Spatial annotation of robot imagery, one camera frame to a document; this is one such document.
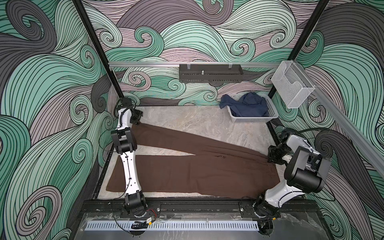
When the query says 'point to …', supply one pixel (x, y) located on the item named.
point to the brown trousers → (169, 162)
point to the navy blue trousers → (248, 104)
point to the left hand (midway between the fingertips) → (141, 115)
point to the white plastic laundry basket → (273, 112)
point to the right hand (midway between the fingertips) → (268, 156)
